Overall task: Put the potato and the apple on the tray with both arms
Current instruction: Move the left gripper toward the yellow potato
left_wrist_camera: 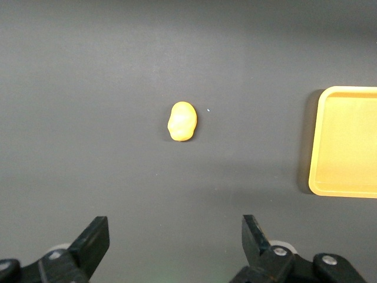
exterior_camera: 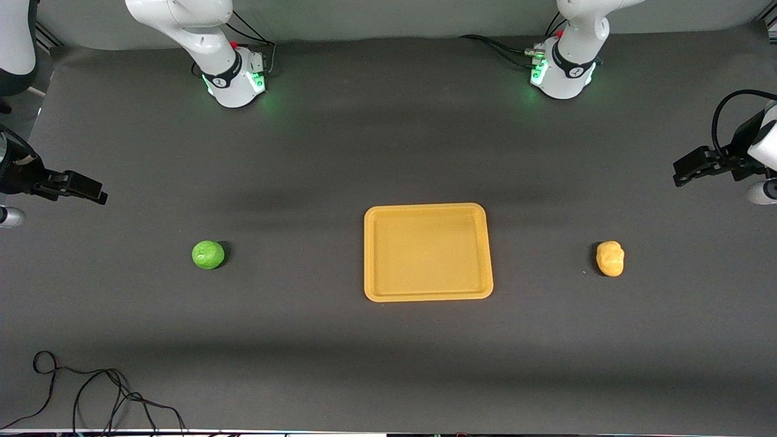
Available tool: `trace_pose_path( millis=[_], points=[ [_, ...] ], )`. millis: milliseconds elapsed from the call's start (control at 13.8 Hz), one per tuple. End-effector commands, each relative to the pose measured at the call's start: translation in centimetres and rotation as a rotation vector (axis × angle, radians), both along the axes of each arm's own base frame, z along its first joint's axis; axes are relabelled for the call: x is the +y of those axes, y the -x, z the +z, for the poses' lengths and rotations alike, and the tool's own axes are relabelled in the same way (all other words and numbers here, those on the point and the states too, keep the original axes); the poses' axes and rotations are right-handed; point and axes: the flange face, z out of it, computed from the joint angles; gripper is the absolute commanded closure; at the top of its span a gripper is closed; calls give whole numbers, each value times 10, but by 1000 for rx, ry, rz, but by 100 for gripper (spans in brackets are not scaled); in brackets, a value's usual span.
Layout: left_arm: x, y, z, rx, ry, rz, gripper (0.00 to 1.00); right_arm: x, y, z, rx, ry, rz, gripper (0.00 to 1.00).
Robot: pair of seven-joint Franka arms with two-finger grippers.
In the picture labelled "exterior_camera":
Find thin black looped cable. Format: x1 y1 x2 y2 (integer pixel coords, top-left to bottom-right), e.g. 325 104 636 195
0 350 188 434

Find black arm base cables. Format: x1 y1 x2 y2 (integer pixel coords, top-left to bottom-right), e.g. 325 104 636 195
458 12 569 69
191 11 277 78

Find yellow potato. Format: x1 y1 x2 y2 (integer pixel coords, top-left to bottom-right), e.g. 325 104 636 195
595 240 625 278

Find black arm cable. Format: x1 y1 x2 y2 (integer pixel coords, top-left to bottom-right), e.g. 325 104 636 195
0 124 38 160
712 89 777 160

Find aluminium frame rail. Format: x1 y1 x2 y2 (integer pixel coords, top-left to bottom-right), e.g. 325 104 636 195
34 22 65 53

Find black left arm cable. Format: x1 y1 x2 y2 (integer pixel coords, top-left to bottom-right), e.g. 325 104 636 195
712 89 777 160

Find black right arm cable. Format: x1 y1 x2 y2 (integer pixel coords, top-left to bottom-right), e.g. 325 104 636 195
0 124 38 160

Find yellow plastic tray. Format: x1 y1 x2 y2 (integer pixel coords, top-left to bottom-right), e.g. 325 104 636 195
364 203 494 303

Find green apple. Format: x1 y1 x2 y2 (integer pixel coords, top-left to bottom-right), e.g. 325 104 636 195
192 240 226 270

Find black left arm base cables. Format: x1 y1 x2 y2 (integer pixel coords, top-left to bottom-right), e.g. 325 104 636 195
458 12 569 69

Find dark grey table mat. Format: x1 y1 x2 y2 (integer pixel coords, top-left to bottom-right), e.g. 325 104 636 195
0 21 777 433

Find black right arm base cables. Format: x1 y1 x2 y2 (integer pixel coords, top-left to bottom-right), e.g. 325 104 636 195
191 11 277 78

